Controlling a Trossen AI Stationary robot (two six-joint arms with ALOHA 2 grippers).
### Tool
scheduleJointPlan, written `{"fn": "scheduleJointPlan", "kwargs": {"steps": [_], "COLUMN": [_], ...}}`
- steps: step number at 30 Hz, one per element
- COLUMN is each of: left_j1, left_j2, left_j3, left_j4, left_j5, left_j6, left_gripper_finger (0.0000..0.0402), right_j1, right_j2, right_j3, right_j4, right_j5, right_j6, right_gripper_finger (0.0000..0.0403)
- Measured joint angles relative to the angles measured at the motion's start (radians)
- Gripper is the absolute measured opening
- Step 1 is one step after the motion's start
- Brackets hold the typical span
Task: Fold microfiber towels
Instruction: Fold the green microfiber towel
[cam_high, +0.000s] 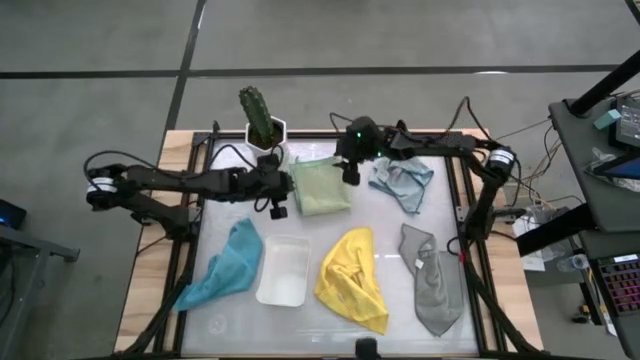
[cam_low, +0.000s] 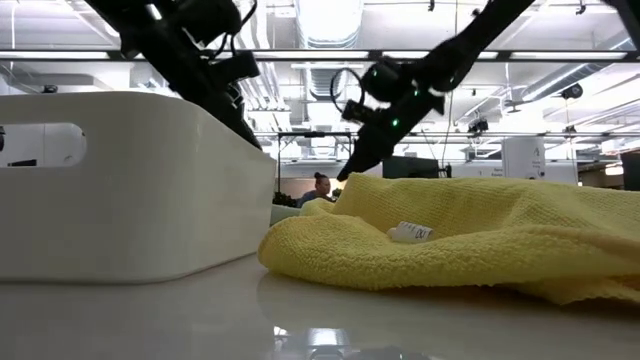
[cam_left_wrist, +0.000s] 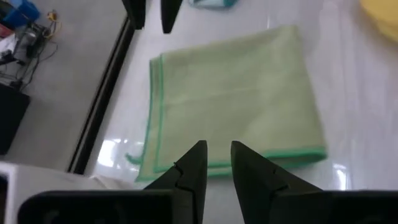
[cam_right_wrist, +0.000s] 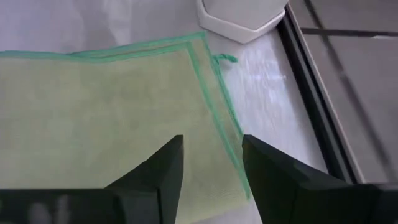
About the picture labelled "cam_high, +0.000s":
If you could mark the light green microfiber towel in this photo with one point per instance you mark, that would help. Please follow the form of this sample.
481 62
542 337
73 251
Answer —
320 192

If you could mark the small teal box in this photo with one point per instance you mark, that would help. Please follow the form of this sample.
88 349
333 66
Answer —
607 119

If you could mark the clear plastic bottle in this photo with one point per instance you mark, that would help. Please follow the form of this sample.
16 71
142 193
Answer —
575 262

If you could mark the keyboard with coloured keys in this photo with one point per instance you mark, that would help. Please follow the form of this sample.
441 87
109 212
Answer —
622 285

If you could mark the black computer with blue lights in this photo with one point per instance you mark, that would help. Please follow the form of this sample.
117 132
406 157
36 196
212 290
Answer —
12 215

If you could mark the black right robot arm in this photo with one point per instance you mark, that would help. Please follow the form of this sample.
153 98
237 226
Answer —
435 143

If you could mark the black table frame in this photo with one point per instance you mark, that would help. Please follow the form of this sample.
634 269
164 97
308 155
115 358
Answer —
320 134

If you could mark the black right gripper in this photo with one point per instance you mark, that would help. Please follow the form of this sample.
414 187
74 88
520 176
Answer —
360 140

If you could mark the green cactus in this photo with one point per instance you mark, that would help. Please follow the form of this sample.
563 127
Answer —
255 110

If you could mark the light blue microfiber towel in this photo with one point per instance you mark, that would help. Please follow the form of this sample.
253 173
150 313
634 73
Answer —
405 185

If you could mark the teal microfiber towel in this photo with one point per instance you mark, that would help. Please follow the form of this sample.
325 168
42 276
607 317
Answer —
230 270

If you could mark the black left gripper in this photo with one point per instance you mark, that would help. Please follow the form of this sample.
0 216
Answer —
265 185

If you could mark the black pole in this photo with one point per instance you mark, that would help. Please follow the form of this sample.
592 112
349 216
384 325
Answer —
605 85

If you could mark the white plastic bin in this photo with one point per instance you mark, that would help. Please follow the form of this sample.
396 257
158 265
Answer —
282 272

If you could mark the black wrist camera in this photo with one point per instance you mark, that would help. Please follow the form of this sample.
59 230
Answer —
351 176
279 212

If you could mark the black tablet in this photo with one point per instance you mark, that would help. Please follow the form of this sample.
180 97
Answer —
625 169

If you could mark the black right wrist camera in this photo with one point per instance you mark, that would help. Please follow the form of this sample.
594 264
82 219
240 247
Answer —
351 176

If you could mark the black desk monitor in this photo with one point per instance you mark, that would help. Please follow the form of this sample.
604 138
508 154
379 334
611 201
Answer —
630 125

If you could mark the dark grey desk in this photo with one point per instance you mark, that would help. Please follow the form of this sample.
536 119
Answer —
590 190

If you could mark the yellow microfiber towel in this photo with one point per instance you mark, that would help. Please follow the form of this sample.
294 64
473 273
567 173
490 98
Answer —
350 285

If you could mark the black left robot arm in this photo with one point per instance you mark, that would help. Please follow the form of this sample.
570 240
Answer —
165 180

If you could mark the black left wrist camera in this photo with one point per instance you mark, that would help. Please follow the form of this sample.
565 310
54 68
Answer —
279 212

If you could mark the grey metal stand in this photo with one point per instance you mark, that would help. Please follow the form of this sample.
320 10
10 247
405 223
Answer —
30 242

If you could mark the white hexagonal plant pot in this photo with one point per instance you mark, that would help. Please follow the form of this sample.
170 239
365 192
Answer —
281 134

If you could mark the grey microfiber towel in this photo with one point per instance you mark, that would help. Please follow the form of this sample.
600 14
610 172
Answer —
437 300

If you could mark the white papers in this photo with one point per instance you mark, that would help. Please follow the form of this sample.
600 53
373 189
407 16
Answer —
532 260

